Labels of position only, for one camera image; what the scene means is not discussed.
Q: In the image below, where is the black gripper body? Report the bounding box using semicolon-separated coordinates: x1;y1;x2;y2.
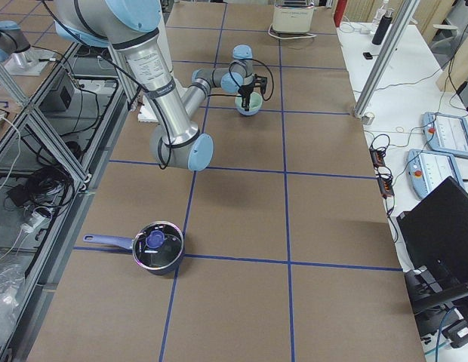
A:
238;74;267;97

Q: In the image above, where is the green bowl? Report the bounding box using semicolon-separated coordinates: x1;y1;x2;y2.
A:
235;92;263;108

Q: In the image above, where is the blue bowl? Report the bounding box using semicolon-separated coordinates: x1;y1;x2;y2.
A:
236;106;261;116

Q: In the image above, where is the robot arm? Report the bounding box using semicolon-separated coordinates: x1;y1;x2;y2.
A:
0;20;31;63
53;1;268;171

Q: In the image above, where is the cream toaster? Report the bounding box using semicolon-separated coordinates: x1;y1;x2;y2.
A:
271;0;315;34

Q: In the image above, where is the black water bottle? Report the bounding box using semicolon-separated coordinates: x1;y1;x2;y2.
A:
372;8;394;45

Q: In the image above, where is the dark blue saucepan with lid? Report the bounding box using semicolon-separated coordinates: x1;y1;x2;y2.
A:
83;221;185;275

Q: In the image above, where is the blue teach pendant tablet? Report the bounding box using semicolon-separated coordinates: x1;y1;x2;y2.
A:
407;149;465;199
422;112;468;158

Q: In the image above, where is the black laptop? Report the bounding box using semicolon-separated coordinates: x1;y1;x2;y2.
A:
397;176;468;281

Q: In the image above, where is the aluminium frame post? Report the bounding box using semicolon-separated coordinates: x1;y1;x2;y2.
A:
337;22;431;118

